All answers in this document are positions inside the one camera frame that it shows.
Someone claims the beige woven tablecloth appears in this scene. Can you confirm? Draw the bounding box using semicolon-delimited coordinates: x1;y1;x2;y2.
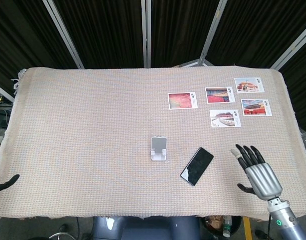
0;65;306;222

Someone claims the crane and palace postcard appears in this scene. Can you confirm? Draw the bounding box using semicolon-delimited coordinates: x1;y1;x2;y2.
234;77;265;94

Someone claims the white metal partition post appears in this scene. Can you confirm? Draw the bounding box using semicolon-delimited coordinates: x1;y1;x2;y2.
269;36;306;71
0;81;15;101
42;0;85;69
179;0;229;68
141;0;152;69

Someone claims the dark brown curtain panel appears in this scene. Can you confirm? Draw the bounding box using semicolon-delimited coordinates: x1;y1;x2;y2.
0;0;77;91
52;0;145;69
206;0;306;69
150;0;220;68

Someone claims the clear plastic bottle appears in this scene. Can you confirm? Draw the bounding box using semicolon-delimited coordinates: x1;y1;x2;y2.
222;215;233;238

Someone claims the black smartphone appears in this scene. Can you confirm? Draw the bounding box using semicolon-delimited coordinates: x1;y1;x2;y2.
180;146;215;187

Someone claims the red wall postcard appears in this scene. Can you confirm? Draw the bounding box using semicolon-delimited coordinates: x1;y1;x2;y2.
167;91;199;111

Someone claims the chrome stool ring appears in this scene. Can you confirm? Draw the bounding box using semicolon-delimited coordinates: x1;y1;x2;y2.
48;231;76;240

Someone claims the red corridor postcard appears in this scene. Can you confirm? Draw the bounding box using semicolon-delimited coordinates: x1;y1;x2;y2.
205;86;236;104

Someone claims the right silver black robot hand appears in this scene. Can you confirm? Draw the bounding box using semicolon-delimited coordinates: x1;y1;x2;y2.
230;143;284;201

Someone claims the marble bridge postcard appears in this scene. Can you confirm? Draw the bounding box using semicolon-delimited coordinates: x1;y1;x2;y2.
209;108;242;129

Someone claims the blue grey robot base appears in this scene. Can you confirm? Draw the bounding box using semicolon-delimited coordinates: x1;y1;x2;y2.
92;215;201;240

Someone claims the white phone stand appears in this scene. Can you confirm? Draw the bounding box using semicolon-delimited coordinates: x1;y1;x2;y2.
150;135;168;161

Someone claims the black trash bin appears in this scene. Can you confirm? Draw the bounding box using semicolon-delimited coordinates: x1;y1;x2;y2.
204;214;244;240

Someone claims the black equipment with cables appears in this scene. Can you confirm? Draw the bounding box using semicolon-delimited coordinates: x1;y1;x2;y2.
0;91;13;129

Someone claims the red gate blue sky postcard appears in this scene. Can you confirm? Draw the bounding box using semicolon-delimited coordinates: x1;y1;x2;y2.
240;98;273;117

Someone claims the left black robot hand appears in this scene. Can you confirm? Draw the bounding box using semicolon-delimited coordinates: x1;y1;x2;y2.
0;133;20;195

